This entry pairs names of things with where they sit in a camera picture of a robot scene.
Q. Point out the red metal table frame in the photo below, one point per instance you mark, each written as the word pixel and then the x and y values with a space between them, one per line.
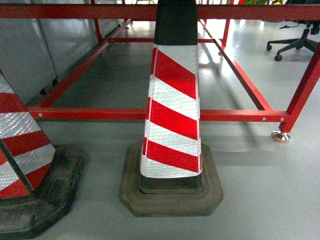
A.
pixel 138 12

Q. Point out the red white traffic cone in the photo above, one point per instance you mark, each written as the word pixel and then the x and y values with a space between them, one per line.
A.
pixel 171 173

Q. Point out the black office chair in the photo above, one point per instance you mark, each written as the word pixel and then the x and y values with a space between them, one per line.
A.
pixel 312 27

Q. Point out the left red white cone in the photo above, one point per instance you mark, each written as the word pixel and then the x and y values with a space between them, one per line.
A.
pixel 38 180

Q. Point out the grey metal cabinet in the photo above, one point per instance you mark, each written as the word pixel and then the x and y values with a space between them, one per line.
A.
pixel 33 52

